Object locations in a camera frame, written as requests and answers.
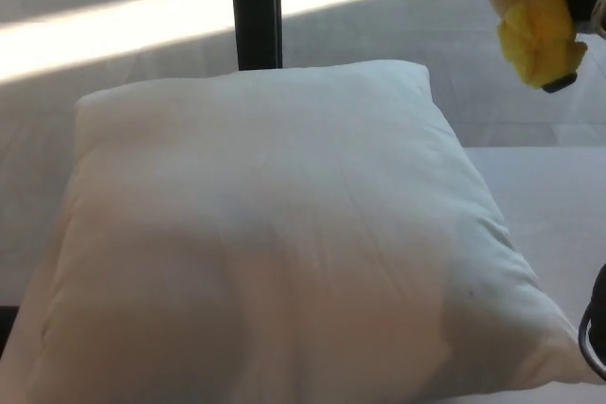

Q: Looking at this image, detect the white square pillow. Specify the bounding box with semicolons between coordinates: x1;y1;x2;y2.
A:
8;59;606;404

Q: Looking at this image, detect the black vertical post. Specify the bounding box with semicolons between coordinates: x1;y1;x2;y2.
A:
227;0;285;72

